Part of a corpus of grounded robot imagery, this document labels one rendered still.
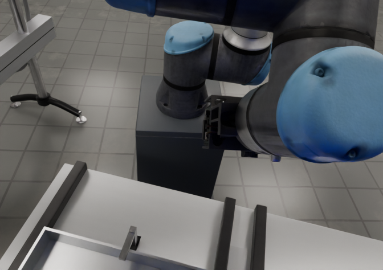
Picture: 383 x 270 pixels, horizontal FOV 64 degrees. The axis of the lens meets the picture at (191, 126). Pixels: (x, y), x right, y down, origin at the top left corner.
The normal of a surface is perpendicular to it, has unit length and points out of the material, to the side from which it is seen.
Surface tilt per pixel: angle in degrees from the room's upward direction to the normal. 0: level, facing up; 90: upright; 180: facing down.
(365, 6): 46
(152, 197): 0
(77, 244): 90
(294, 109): 92
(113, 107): 0
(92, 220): 0
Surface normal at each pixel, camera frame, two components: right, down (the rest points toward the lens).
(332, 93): 0.13, -0.04
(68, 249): 0.10, -0.71
